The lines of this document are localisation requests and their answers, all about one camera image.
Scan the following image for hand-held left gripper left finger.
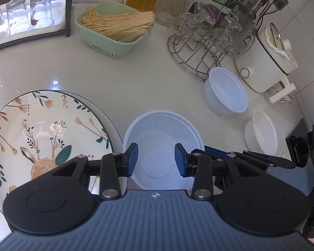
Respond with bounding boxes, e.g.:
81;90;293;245
50;142;140;200

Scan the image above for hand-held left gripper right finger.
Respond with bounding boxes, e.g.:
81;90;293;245
174;143;268;200

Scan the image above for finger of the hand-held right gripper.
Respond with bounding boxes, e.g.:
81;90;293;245
205;146;296;172
214;176;227;195

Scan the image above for translucent plastic bowl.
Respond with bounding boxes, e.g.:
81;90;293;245
202;67;248;116
123;111;206;191

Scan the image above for pink flower ceramic plate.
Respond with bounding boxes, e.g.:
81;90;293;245
60;90;123;149

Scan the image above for deer pattern ceramic plate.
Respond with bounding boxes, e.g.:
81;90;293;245
0;90;114;234

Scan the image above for white plastic bowl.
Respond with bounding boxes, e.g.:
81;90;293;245
244;110;278;155

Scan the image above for black stove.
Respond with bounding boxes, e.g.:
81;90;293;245
293;118;310;140

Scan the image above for white ceramic mug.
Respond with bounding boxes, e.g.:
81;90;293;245
267;80;296;102

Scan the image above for white electric pot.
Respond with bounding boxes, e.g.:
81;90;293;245
235;23;299;104

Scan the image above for green plastic basket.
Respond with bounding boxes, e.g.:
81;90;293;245
75;1;155;59

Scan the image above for glass pot lid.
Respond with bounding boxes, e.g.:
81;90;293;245
264;23;296;66

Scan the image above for crystal glass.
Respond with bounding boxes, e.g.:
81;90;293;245
196;3;225;28
211;26;232;49
176;12;199;32

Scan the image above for dried noodles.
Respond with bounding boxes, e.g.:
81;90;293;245
80;6;155;43

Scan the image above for glass mug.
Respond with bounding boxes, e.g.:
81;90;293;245
225;9;257;55

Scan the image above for tall glass jug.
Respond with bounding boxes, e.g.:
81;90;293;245
154;0;197;27

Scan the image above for white drip tray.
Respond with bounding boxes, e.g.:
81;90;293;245
0;0;74;49

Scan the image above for black dish rack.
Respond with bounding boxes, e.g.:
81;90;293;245
0;0;77;55

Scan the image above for wire cup rack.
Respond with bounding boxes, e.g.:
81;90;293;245
167;13;245;80

